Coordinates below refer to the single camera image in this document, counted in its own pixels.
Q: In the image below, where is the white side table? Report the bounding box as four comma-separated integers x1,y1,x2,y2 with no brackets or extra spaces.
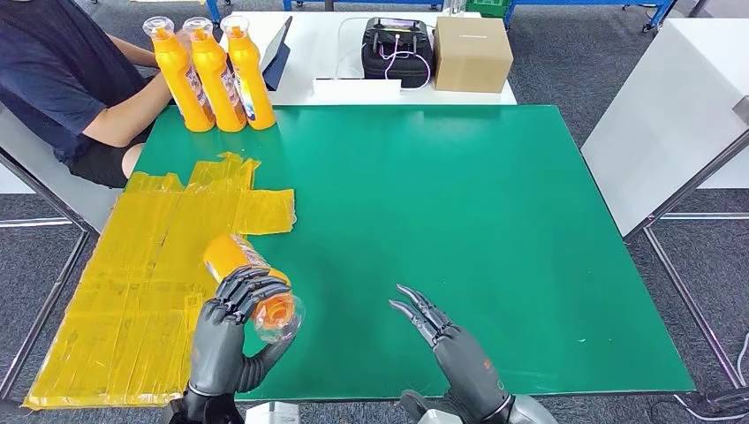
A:
580,17,749,388
0,102,124,400

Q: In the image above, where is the green plastic crate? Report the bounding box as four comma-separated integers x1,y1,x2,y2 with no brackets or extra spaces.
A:
465,0,512,18

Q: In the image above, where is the yellow tape sheet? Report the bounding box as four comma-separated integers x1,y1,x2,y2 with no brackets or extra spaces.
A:
22,152,298,411

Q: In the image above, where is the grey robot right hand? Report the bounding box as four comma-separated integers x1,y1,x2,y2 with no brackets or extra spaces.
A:
389,284,518,424

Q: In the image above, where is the brown cardboard box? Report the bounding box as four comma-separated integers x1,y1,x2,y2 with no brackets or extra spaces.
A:
433,15,515,95

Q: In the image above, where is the black remote controller case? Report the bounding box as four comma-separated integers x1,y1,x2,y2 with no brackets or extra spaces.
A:
360,17,437,89

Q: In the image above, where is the tablet with dark folio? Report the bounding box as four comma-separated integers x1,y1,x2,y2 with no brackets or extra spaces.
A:
260,15,294,92

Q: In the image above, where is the thin white cable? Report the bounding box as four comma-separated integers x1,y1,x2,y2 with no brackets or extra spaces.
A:
336,16,375,80

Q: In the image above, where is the person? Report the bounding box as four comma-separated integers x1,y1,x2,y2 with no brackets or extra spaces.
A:
0,0,177,190

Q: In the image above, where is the green table board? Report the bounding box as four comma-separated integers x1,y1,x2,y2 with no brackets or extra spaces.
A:
132,103,696,404

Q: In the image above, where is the black floor cable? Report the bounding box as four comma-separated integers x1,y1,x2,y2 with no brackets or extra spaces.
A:
649,386,749,424

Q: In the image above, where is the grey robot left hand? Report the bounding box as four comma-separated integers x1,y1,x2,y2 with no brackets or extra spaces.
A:
187,264,294,400

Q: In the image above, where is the white looped cable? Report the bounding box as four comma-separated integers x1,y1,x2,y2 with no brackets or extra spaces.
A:
380,32,433,92

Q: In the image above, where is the white floor cable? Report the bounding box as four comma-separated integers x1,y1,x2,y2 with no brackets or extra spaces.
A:
674,333,749,423

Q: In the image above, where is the orange bottle clear cap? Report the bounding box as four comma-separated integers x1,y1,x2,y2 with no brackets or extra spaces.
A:
202,233,306,345
182,15,248,133
220,14,277,131
142,15,217,133

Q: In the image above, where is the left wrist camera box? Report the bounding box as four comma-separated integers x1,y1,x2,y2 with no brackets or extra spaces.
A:
244,401,301,424

